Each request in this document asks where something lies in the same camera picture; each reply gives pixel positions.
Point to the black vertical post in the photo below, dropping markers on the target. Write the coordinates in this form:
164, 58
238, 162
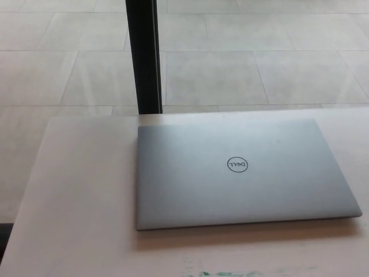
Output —
147, 57

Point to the silver Dell laptop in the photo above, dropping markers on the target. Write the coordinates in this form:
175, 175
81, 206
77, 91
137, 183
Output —
230, 179

